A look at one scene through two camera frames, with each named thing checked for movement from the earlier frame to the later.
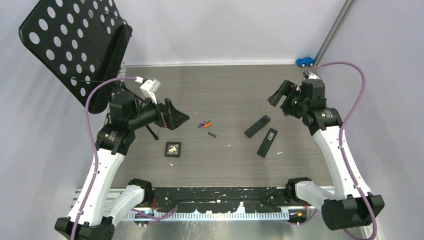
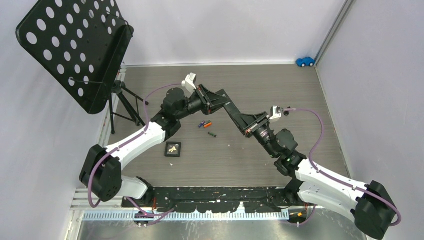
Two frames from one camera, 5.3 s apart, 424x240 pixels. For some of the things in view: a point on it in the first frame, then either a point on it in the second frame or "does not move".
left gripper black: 174,118 → 210,101
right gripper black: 288,88 → 246,121
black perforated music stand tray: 83,42 does not move
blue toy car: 305,61 does not move
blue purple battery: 201,124 does not move
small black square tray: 173,149 does not move
